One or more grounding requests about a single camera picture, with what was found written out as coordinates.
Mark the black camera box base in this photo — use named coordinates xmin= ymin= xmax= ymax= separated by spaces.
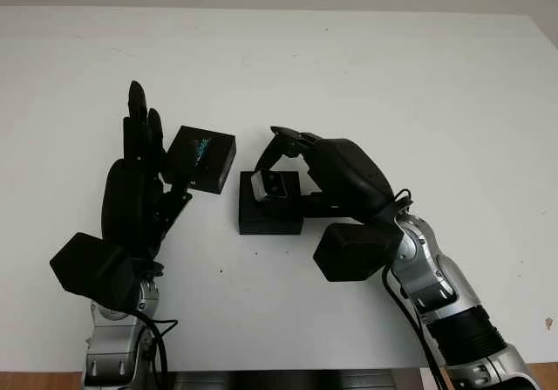
xmin=237 ymin=170 xmax=303 ymax=236

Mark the black RealSense box lid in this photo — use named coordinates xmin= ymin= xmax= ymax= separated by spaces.
xmin=163 ymin=125 xmax=238 ymax=195

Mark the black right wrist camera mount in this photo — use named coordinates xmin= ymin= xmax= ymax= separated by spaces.
xmin=312 ymin=221 xmax=405 ymax=284

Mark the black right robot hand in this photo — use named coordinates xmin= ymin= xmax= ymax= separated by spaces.
xmin=255 ymin=126 xmax=397 ymax=226

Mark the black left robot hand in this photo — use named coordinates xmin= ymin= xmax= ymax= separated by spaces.
xmin=100 ymin=79 xmax=194 ymax=262

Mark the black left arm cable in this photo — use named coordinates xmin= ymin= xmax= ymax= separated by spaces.
xmin=130 ymin=309 xmax=180 ymax=376

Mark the small silver RealSense camera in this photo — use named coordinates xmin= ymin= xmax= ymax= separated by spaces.
xmin=250 ymin=169 xmax=289 ymax=202

